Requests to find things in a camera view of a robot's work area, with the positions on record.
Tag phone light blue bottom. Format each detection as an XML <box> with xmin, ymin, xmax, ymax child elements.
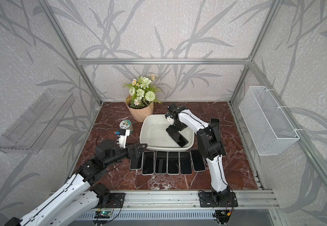
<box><xmin>173</xmin><ymin>133</ymin><xmax>188</xmax><ymax>147</ymax></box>

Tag phone with pink case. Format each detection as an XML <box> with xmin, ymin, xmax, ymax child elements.
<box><xmin>141</xmin><ymin>151</ymin><xmax>155</xmax><ymax>175</ymax></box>

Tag phone with cream case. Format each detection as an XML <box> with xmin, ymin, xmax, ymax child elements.
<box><xmin>167</xmin><ymin>152</ymin><xmax>180</xmax><ymax>175</ymax></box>

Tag phone with light blue case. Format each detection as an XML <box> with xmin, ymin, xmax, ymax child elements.
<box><xmin>155</xmin><ymin>151</ymin><xmax>168</xmax><ymax>174</ymax></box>

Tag large phone pink case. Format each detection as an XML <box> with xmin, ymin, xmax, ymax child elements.
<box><xmin>210</xmin><ymin>118</ymin><xmax>220</xmax><ymax>132</ymax></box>

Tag large phone grey case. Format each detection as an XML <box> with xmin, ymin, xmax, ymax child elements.
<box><xmin>190</xmin><ymin>149</ymin><xmax>206</xmax><ymax>172</ymax></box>

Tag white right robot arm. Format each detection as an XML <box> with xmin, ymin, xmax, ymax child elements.
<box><xmin>165</xmin><ymin>104</ymin><xmax>238</xmax><ymax>207</ymax></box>

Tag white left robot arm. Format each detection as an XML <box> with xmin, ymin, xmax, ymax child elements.
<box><xmin>6</xmin><ymin>140</ymin><xmax>147</xmax><ymax>226</ymax></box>

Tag white plastic storage box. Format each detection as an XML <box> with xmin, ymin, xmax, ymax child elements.
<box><xmin>140</xmin><ymin>115</ymin><xmax>195</xmax><ymax>152</ymax></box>

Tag round tin with cartoon lid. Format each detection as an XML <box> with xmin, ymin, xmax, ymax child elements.
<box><xmin>119</xmin><ymin>120</ymin><xmax>133</xmax><ymax>135</ymax></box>

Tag beige flower pot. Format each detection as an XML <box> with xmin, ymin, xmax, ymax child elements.
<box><xmin>125</xmin><ymin>95</ymin><xmax>154</xmax><ymax>122</ymax></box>

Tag white and green artificial flowers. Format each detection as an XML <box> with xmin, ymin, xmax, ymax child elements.
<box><xmin>123</xmin><ymin>74</ymin><xmax>161</xmax><ymax>109</ymax></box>

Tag left circuit board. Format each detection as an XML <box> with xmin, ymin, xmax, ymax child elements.
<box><xmin>94</xmin><ymin>210</ymin><xmax>113</xmax><ymax>219</ymax></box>

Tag circuit board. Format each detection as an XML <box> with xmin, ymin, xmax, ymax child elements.
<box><xmin>94</xmin><ymin>210</ymin><xmax>113</xmax><ymax>219</ymax></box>
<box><xmin>213</xmin><ymin>210</ymin><xmax>231</xmax><ymax>219</ymax></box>

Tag right circuit board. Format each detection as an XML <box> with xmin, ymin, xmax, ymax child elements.
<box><xmin>213</xmin><ymin>210</ymin><xmax>231</xmax><ymax>219</ymax></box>

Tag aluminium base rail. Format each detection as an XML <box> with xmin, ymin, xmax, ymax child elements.
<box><xmin>75</xmin><ymin>190</ymin><xmax>283</xmax><ymax>225</ymax></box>

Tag white wire mesh basket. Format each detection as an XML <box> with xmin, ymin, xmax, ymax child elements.
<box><xmin>239</xmin><ymin>86</ymin><xmax>300</xmax><ymax>156</ymax></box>

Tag clear acrylic wall shelf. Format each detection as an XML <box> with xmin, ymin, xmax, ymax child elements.
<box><xmin>0</xmin><ymin>89</ymin><xmax>75</xmax><ymax>154</ymax></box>

